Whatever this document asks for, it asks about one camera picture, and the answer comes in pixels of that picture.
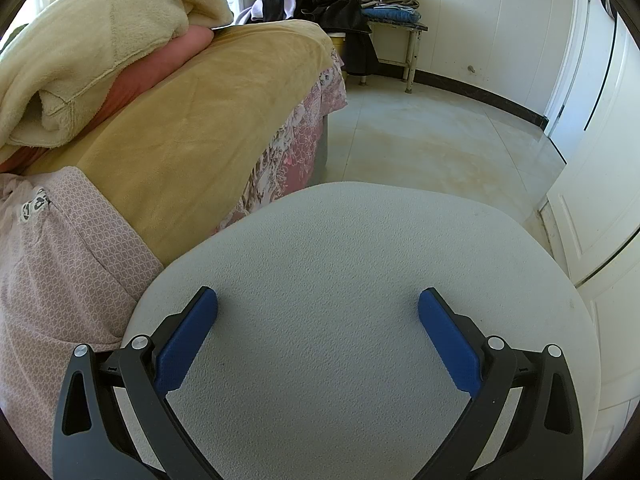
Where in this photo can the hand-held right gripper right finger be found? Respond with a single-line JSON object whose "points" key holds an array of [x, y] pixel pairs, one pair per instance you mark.
{"points": [[447, 340]]}

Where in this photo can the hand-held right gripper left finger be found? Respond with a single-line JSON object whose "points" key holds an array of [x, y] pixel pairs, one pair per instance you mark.
{"points": [[190, 335]]}

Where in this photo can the white textured table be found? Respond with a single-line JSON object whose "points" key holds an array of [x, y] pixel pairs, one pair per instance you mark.
{"points": [[325, 285]]}

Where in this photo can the pinkish grey printed blanket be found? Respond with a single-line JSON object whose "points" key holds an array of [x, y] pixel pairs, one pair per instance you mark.
{"points": [[65, 270]]}

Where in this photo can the yellow bed sheet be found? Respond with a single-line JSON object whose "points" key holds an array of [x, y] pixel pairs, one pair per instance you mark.
{"points": [[200, 125]]}

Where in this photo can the white door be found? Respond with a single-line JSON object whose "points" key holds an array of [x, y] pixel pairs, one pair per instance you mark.
{"points": [[600, 185], [575, 45]]}

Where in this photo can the pink floral bed skirt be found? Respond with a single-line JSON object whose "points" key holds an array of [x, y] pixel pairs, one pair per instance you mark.
{"points": [[295, 135]]}

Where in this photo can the pink duvet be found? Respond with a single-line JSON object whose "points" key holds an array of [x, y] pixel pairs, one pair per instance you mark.
{"points": [[165, 60]]}

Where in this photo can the white metal bench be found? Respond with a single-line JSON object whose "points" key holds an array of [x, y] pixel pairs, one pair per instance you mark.
{"points": [[412, 55]]}

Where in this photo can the cream fleece blanket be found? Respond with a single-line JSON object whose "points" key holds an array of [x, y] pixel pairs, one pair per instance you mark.
{"points": [[100, 35]]}

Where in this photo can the yellow bucket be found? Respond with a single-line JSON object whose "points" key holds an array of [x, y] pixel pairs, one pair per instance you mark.
{"points": [[337, 40]]}

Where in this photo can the blue folded cloth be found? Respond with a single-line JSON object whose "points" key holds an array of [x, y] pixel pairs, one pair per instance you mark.
{"points": [[390, 15]]}

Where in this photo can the white cloth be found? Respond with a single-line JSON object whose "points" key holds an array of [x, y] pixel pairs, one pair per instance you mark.
{"points": [[257, 10]]}

